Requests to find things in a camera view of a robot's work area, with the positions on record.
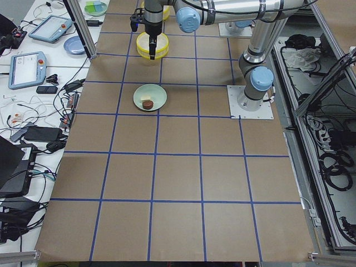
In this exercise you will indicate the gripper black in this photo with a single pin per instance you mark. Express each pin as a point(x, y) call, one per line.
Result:
point(152, 28)

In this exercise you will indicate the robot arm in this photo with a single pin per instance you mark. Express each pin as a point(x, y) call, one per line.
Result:
point(269, 16)

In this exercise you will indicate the middle yellow bamboo steamer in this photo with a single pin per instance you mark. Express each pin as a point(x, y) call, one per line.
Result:
point(148, 50)

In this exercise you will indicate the yellow bamboo steamer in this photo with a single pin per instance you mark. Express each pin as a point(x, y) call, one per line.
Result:
point(166, 11)
point(148, 50)

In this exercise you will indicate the far yellow bamboo steamer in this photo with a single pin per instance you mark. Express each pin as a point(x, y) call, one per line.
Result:
point(166, 11)

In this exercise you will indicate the light green plate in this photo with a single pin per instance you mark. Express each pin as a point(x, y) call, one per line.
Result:
point(151, 92)

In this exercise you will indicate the black power adapter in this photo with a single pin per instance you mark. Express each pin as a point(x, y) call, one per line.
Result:
point(93, 23)

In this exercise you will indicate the brown chocolate bun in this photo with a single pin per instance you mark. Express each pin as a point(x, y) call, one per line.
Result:
point(147, 105)

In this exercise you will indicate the green glass bowl with sponges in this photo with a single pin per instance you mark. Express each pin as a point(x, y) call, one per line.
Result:
point(95, 8)

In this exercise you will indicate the blue plate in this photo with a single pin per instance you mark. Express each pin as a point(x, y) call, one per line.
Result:
point(74, 46)

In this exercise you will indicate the far teach pendant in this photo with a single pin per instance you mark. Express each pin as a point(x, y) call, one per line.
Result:
point(51, 29)

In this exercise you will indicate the teach pendant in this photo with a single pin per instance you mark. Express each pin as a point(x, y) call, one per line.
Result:
point(51, 29)
point(27, 70)

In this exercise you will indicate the near teach pendant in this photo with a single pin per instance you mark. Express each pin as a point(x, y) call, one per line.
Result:
point(27, 70)

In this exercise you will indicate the black power brick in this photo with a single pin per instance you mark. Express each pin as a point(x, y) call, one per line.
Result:
point(42, 134)

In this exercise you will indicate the black laptop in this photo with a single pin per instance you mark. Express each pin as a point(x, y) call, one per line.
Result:
point(17, 163)

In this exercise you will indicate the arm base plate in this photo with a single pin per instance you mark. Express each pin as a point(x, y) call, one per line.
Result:
point(242, 107)
point(230, 30)

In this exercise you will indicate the aluminium frame post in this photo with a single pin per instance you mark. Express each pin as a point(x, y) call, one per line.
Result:
point(74, 10)

